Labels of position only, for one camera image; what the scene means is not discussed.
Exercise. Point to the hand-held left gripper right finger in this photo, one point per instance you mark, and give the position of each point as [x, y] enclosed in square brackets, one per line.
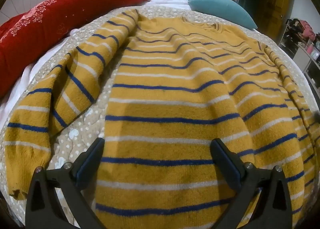
[231, 169]

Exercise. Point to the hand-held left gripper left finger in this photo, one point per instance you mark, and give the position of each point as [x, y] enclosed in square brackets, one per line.
[86, 166]

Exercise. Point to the yellow striped sweater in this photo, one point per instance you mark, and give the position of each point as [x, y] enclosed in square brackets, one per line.
[175, 99]

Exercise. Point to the beige dotted quilt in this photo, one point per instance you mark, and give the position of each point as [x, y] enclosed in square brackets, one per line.
[82, 119]

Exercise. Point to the cluttered white shelf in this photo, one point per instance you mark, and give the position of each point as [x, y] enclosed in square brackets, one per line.
[305, 44]

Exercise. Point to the red patterned blanket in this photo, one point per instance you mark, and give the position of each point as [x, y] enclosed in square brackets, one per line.
[50, 24]

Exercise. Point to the teal pillow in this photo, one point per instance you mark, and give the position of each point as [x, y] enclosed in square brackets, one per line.
[222, 9]

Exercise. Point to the wooden door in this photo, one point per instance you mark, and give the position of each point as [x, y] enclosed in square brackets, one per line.
[275, 6]

